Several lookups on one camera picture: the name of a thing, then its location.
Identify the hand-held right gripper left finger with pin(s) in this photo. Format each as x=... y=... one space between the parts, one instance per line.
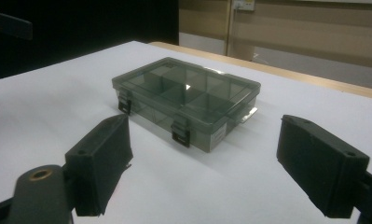
x=99 y=161

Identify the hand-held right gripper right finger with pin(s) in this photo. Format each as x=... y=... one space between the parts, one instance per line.
x=323 y=168

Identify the grey transparent compartment box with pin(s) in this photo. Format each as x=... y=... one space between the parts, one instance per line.
x=186 y=102

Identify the black curtain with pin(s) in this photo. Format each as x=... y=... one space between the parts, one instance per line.
x=81 y=31

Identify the white table sheet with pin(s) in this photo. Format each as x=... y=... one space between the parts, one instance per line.
x=50 y=109

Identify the light wooden shelf unit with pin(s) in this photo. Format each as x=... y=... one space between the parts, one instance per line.
x=298 y=31

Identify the white wall socket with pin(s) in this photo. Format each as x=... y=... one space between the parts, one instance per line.
x=243 y=4

